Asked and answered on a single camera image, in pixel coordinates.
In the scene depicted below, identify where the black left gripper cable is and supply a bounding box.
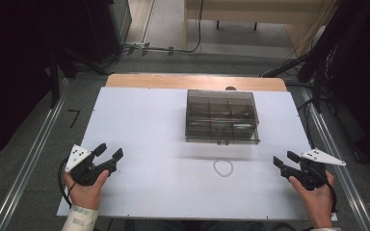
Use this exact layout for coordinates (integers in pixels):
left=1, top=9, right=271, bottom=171
left=57, top=156, right=78, bottom=209

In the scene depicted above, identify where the light wooden bench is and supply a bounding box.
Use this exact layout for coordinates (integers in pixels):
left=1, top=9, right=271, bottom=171
left=183, top=0, right=338, bottom=56

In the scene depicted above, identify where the person's left hand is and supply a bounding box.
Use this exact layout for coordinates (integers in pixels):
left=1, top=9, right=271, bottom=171
left=62, top=169, right=111, bottom=211

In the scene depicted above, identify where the person's right hand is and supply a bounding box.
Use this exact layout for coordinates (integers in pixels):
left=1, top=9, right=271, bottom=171
left=288, top=170, right=337, bottom=229

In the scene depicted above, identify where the black stand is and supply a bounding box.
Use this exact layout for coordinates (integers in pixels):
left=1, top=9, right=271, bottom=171
left=48, top=47, right=79, bottom=110

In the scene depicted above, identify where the black floor cable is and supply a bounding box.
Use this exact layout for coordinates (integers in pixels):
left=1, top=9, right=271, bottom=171
left=121, top=0, right=205, bottom=56

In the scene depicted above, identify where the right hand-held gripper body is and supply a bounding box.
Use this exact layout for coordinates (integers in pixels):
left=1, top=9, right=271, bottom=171
left=279, top=147, right=347, bottom=192

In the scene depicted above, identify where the transparent grey compartment box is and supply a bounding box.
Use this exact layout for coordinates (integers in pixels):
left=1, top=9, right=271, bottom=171
left=184, top=89, right=261, bottom=146

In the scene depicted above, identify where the black curtain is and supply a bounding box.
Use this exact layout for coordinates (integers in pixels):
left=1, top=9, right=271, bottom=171
left=0, top=0, right=93, bottom=167

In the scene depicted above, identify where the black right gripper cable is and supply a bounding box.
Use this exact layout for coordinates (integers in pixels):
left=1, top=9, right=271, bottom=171
left=314, top=167, right=339, bottom=214

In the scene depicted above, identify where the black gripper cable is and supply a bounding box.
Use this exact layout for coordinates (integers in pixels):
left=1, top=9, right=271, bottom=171
left=57, top=156, right=78, bottom=209
left=314, top=167, right=339, bottom=214

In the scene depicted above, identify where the metal floor rail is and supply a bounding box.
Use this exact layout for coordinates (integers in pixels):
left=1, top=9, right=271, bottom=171
left=0, top=78, right=70, bottom=231
left=301, top=88, right=370, bottom=231

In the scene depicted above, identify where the dark cabinet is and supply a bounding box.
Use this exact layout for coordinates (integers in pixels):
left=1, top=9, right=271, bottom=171
left=83, top=0, right=133, bottom=64

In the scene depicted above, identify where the clear beaded bracelet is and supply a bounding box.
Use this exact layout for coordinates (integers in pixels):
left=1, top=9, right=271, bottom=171
left=212, top=157, right=235, bottom=178

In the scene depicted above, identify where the wooden table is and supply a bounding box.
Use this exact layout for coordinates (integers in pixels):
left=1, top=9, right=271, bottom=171
left=104, top=73, right=288, bottom=92

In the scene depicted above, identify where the white table sheet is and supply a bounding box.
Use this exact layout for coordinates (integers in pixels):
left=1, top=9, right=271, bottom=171
left=56, top=86, right=339, bottom=222

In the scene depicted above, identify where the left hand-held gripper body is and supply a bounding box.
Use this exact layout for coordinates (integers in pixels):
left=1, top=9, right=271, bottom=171
left=65, top=143, right=118, bottom=187

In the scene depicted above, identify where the bundle of black cables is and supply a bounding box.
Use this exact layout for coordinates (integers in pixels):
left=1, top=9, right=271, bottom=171
left=259, top=0, right=370, bottom=171

